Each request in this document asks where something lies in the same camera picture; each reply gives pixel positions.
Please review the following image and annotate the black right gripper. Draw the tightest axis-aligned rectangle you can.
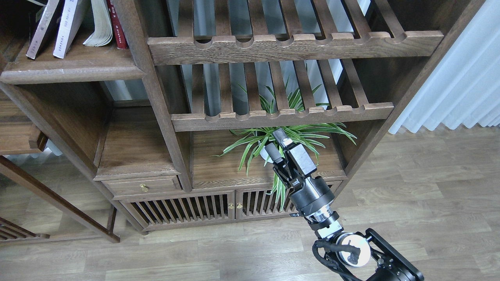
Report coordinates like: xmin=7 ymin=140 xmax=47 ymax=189
xmin=265 ymin=128 xmax=335 ymax=217

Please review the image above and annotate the pale pink white book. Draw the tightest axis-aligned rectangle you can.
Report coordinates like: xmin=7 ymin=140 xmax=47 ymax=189
xmin=53 ymin=0 xmax=90 ymax=59

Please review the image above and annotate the maroon book with white characters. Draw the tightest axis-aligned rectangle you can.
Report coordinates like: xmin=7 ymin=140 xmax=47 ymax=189
xmin=26 ymin=0 xmax=64 ymax=59

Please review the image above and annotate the yellow and black book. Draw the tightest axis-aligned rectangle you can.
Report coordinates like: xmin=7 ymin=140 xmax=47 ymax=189
xmin=28 ymin=0 xmax=48 ymax=42

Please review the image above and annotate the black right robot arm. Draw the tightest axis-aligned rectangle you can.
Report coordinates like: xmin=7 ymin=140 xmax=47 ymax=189
xmin=265 ymin=129 xmax=424 ymax=281

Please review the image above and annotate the white plant pot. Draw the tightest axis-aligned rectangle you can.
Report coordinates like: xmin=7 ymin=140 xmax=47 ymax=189
xmin=259 ymin=142 xmax=275 ymax=166

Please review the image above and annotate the green spider plant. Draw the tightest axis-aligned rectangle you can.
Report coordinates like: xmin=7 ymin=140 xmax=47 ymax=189
xmin=215 ymin=86 xmax=357 ymax=210

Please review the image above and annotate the dark wooden bookshelf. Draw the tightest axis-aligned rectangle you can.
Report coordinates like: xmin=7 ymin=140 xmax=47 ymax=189
xmin=1 ymin=0 xmax=484 ymax=232

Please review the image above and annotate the brass drawer knob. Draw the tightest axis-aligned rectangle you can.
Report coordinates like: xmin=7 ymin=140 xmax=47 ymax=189
xmin=139 ymin=184 xmax=149 ymax=192

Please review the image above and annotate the red upright book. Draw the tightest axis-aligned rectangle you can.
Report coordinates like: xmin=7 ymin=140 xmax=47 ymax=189
xmin=106 ymin=0 xmax=128 ymax=50

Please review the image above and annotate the white sheer curtain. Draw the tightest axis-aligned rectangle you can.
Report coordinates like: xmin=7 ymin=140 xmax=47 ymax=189
xmin=389 ymin=0 xmax=500 ymax=134

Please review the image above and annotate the cream-paged upright book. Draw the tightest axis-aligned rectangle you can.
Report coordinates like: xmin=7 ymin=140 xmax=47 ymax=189
xmin=83 ymin=0 xmax=113 ymax=47

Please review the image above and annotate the wooden side furniture frame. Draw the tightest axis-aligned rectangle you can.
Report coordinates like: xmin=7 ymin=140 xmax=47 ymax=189
xmin=0 ymin=91 xmax=120 ymax=243

